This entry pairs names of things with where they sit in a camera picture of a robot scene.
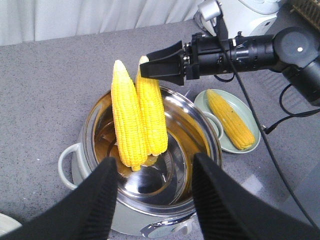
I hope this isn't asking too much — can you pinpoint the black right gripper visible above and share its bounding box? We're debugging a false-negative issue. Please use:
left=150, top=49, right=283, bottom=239
left=139, top=33, right=233, bottom=86

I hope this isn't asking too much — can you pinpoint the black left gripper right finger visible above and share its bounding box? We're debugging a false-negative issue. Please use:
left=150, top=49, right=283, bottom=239
left=191, top=152, right=320, bottom=240

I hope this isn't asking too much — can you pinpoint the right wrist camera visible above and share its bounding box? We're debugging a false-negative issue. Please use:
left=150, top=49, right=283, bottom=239
left=198, top=0, right=229, bottom=40

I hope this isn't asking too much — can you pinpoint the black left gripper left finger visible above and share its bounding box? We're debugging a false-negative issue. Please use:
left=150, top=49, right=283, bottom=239
left=1, top=157, right=118, bottom=240

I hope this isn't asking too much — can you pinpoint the white blender appliance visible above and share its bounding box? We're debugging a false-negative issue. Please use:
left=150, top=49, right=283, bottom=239
left=193, top=0, right=287, bottom=38

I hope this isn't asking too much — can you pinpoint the grey curtain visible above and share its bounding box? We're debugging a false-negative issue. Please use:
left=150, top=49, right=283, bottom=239
left=0, top=0, right=201, bottom=46

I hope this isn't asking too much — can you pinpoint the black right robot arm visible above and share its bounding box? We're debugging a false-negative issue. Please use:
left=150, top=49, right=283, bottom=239
left=140, top=27, right=320, bottom=107

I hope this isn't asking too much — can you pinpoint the wooden rack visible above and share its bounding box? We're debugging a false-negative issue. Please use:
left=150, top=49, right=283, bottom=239
left=290, top=0, right=320, bottom=30

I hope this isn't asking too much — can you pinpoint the yellow corn cob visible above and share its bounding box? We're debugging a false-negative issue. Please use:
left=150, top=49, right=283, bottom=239
left=206, top=89, right=256, bottom=150
left=111, top=60, right=148, bottom=172
left=135, top=66, right=168, bottom=156

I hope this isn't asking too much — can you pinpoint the green electric cooking pot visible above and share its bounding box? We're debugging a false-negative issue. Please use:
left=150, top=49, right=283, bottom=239
left=58, top=87, right=222, bottom=238

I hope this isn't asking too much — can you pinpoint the white plate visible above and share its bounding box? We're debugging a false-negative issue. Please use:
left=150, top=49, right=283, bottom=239
left=0, top=213, right=22, bottom=236

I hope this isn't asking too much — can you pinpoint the black camera cable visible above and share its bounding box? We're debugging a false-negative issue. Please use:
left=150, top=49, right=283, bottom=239
left=214, top=14, right=320, bottom=230

